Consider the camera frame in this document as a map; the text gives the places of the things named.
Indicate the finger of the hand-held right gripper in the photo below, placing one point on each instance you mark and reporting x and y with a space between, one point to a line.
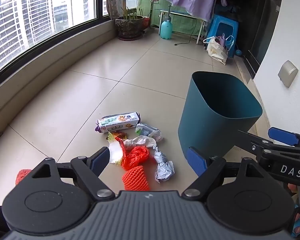
258 143
282 133

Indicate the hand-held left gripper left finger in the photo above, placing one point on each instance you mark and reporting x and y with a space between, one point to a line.
100 160

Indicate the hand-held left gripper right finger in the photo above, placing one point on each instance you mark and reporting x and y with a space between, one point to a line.
196 160

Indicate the teal plastic bin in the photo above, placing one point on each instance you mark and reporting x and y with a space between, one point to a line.
210 135

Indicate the silver wrapper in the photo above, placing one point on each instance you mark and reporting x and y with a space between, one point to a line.
163 171

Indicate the orange plastic bag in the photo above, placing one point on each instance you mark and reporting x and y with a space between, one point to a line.
137 156

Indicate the orange foam fruit net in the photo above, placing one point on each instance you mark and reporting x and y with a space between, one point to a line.
136 180
22 176

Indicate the purple white biscuit packet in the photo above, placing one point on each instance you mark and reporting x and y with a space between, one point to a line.
117 122

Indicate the white tissue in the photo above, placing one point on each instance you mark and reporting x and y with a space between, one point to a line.
140 141

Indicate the person's right hand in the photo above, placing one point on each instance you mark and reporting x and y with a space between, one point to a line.
292 187

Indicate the small blue ball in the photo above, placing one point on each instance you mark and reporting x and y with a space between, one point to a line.
238 52

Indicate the white tote bag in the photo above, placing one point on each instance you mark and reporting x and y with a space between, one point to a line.
216 52

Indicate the dark sliding door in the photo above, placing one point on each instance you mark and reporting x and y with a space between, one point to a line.
260 17

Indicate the red pot saucer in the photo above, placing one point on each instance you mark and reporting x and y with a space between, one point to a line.
130 38

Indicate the blue plastic stool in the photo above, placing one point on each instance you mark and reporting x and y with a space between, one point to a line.
223 21

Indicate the teal spray bottle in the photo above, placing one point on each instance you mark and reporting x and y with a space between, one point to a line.
166 30

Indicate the patterned ceramic flower pot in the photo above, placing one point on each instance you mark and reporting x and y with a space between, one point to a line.
128 27

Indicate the green cloth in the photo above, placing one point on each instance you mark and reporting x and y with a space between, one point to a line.
182 23

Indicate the red pot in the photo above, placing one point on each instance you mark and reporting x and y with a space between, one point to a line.
146 22

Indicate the white folding table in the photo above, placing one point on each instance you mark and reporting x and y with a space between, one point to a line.
180 13

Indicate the green potted plant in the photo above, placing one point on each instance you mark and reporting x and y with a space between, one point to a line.
130 12

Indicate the cardboard sign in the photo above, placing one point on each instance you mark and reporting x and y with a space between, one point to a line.
115 5

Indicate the beige wall socket cover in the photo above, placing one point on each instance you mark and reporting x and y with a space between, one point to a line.
287 73

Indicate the black window frame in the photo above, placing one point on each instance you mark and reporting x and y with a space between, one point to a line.
98 0

